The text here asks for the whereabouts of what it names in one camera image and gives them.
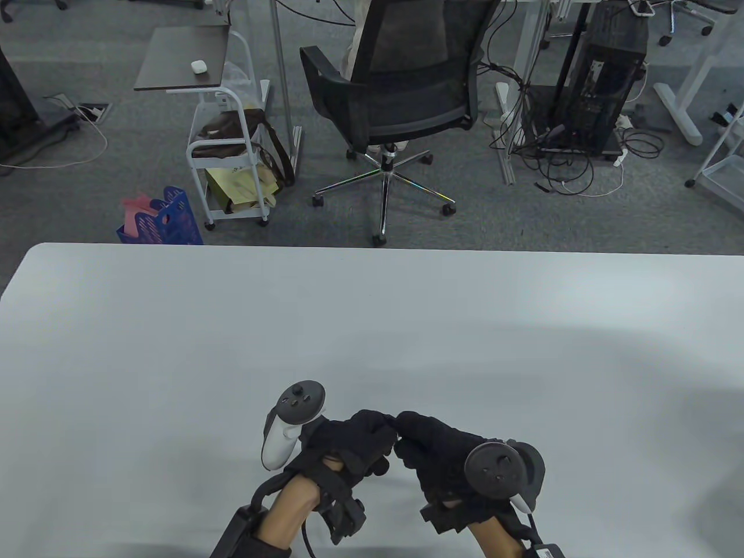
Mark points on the person's left hand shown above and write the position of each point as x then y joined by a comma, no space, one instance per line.
349,437

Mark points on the person's right hand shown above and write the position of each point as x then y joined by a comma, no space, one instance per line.
436,444

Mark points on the person's left forearm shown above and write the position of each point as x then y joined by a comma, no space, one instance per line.
288,514

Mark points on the black left forearm sensor box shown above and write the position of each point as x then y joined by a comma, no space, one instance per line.
235,532

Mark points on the black right forearm sensor box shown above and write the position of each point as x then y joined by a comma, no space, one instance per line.
546,551

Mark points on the person's right forearm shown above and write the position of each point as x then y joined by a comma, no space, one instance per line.
494,535

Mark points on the grey white left hand controller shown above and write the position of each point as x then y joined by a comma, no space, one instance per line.
299,402

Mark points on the grey white hand controller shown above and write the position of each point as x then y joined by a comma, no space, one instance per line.
494,471
299,402

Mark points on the grey white right hand controller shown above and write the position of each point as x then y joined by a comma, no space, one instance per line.
494,471

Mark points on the yellow paper bag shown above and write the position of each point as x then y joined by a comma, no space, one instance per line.
232,186

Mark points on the blue plastic basket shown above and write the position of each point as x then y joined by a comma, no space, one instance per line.
174,221

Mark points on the pink paper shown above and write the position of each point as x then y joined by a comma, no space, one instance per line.
136,212

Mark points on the white rolling cart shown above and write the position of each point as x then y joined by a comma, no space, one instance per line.
200,150

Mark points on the black mesh office chair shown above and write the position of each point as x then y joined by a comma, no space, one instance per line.
407,110

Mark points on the brown bag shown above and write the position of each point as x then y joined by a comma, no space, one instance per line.
229,125

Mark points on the white power strip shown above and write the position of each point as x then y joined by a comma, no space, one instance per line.
623,122

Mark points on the clear plastic bag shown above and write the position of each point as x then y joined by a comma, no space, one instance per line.
238,78

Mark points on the white earbud case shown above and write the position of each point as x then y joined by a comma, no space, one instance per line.
199,67

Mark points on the black computer tower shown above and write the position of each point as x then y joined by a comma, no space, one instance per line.
604,75

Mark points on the white desk leg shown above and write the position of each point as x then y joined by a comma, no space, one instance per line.
532,35
677,110

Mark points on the floor socket box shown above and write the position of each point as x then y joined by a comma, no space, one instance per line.
93,113

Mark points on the dark brown side table top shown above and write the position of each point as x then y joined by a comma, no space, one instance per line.
183,58

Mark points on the black wheeled chair base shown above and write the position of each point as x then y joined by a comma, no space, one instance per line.
664,39

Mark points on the black floor stand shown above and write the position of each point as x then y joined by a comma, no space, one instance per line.
11,99

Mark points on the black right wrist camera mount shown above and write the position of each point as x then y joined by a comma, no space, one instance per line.
444,518

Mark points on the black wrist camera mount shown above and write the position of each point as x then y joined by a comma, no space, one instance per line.
444,518
346,519

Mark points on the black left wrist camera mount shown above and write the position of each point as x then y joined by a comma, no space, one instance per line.
346,519

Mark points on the silver metal post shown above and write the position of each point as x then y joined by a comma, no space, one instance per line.
282,70

